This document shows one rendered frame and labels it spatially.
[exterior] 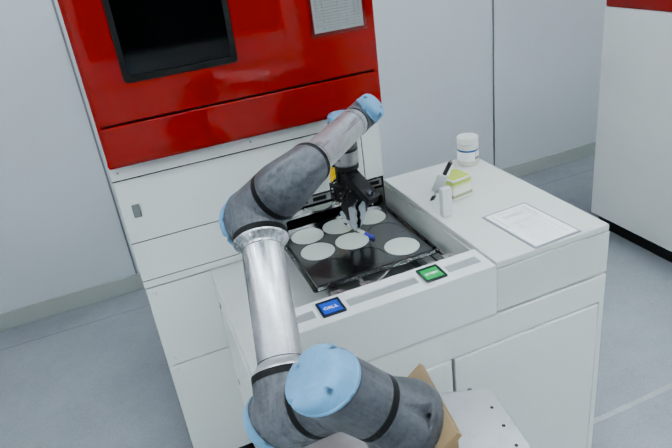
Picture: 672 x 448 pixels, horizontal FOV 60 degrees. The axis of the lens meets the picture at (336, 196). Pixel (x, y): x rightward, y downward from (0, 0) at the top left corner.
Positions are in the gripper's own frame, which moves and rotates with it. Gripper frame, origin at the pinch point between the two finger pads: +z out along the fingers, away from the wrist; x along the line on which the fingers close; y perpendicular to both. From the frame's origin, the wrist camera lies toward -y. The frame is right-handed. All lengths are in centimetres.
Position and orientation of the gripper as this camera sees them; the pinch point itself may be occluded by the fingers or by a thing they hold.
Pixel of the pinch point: (358, 226)
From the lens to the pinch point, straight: 176.1
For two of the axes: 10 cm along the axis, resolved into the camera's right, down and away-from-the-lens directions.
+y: -6.1, -2.6, 7.5
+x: -7.8, 3.4, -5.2
